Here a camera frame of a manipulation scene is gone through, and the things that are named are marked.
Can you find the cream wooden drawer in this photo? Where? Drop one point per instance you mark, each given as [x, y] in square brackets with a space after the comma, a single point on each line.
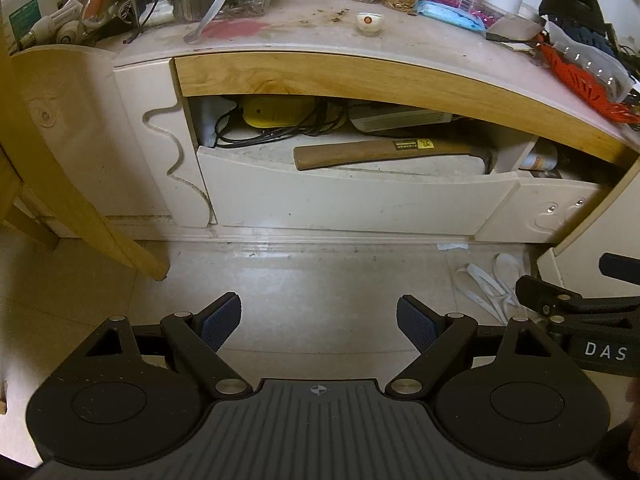
[350, 200]

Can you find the cream cabinet door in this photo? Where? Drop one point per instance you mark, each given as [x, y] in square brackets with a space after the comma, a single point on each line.
[595, 240]

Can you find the white plastic bottle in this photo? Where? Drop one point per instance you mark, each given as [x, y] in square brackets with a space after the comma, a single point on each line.
[540, 157]

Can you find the metal tongs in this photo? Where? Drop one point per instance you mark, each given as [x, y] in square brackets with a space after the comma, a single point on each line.
[215, 7]

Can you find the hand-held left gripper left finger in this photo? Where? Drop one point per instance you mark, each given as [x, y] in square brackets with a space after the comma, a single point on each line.
[221, 321]

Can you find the blue face mask pack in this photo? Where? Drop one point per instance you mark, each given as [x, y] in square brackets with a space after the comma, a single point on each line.
[447, 15]

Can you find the clear plastic container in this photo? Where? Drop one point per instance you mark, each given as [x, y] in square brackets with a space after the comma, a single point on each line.
[595, 67]

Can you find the white router box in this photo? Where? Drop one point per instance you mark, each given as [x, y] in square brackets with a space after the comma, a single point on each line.
[395, 119]

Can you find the small cream drawer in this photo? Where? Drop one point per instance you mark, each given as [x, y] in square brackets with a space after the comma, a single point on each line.
[545, 207]

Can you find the black mesh shoe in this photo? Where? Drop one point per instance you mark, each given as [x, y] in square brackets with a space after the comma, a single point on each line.
[575, 10]

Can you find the paper scrap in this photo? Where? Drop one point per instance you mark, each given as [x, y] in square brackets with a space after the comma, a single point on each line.
[452, 246]

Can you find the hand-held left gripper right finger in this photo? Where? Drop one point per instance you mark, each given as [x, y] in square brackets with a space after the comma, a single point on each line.
[418, 324]

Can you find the orange plastic mat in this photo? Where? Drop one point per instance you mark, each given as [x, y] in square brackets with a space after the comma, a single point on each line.
[575, 80]

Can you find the cream wooden cabinet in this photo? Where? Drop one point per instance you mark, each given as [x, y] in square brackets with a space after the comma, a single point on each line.
[150, 90]

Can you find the wooden chair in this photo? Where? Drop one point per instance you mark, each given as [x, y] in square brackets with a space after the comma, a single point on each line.
[45, 160]

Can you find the yellow plastic device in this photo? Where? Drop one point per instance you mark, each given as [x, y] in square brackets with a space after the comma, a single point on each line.
[272, 112]

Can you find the small white bowl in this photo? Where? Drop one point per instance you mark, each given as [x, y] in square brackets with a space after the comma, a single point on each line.
[369, 24]

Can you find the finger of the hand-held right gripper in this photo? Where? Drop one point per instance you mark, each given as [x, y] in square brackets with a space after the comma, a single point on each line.
[542, 294]
[621, 265]

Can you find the white jug green label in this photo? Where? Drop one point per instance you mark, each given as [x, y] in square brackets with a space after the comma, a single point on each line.
[25, 5]

